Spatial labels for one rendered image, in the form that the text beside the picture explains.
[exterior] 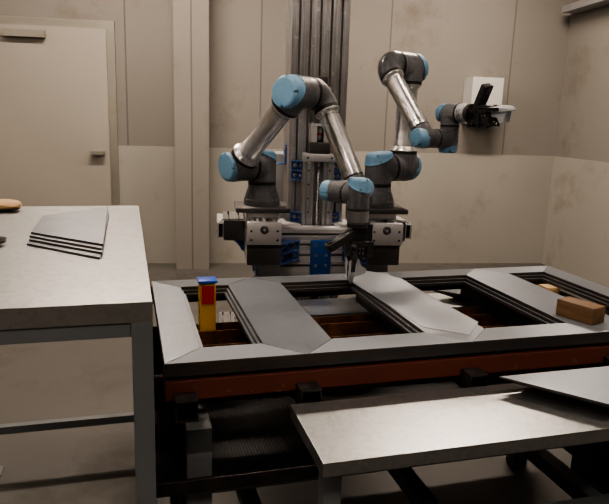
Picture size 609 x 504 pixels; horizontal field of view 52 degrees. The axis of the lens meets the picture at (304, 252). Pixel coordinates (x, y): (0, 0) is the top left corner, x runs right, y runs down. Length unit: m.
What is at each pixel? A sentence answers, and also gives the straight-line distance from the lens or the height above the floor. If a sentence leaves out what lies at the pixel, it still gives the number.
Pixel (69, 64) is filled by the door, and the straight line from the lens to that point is 6.05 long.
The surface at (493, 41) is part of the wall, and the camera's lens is 6.53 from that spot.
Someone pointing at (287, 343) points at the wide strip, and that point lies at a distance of 1.58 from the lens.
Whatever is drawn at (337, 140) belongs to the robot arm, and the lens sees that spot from 2.31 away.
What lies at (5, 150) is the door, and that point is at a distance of 6.20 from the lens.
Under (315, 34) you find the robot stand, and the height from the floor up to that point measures 1.75.
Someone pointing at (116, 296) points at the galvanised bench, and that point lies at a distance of 1.28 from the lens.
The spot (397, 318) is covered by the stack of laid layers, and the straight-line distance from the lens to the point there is 1.87.
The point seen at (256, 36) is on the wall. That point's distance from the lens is 6.00.
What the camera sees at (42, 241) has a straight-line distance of 1.79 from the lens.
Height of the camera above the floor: 1.40
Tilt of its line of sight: 12 degrees down
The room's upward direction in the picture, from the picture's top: 2 degrees clockwise
